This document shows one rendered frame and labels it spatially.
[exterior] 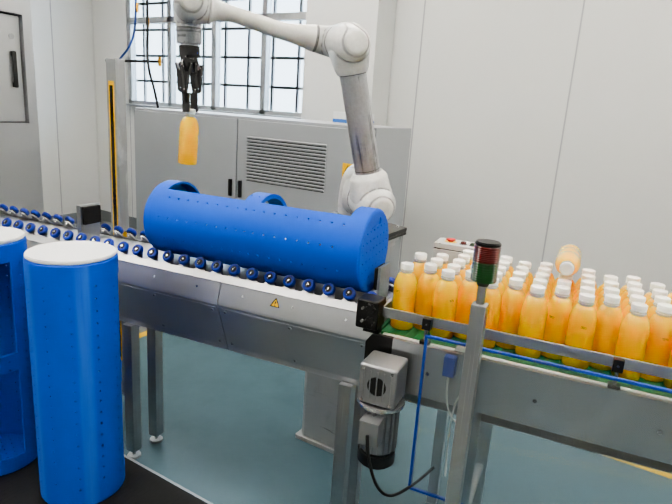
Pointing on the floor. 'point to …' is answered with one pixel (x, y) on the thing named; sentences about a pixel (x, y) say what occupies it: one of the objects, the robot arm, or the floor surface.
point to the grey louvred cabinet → (263, 159)
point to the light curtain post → (117, 132)
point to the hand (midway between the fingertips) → (190, 102)
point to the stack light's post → (466, 402)
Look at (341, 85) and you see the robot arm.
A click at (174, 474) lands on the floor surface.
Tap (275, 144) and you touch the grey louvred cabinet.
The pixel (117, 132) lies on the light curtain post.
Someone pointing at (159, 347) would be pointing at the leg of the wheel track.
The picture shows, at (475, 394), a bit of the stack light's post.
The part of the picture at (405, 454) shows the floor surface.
